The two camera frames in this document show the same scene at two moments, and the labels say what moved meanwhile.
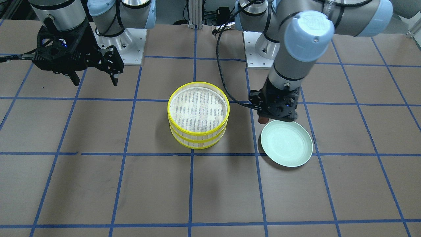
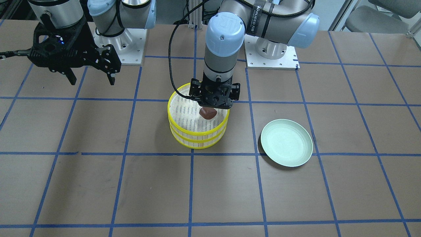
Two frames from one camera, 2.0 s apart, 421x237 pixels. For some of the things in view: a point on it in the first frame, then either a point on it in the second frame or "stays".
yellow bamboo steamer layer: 198,109 stays
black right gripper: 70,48 stays
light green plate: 286,144 stays
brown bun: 262,120 to 208,113
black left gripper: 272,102 to 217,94
